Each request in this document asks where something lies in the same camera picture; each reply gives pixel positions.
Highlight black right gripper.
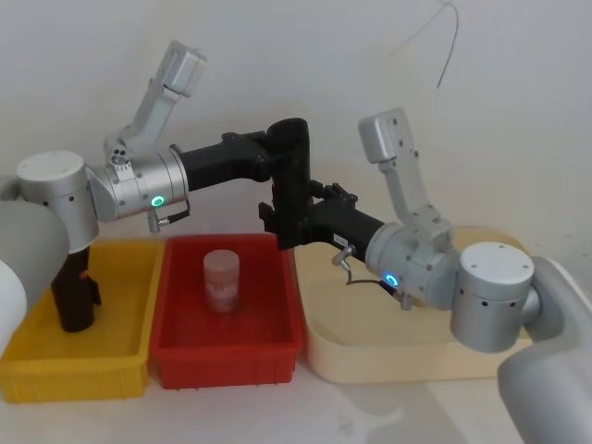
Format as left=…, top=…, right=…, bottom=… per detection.
left=257, top=180, right=388, bottom=253

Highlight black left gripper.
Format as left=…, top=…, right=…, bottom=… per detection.
left=178, top=130, right=281, bottom=192

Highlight clear jar with red label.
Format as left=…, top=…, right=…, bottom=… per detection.
left=202, top=250, right=243, bottom=315

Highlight red plastic bin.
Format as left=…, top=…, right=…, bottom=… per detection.
left=149, top=232, right=305, bottom=390

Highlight cream plastic tray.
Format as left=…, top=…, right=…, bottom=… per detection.
left=292, top=225, right=538, bottom=384

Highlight yellow plastic bin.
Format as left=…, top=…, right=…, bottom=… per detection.
left=0, top=237, right=167, bottom=404

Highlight dark brown bottle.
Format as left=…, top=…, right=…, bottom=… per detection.
left=49, top=243, right=104, bottom=335

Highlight thin grey wire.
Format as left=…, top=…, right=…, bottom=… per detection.
left=387, top=0, right=462, bottom=90

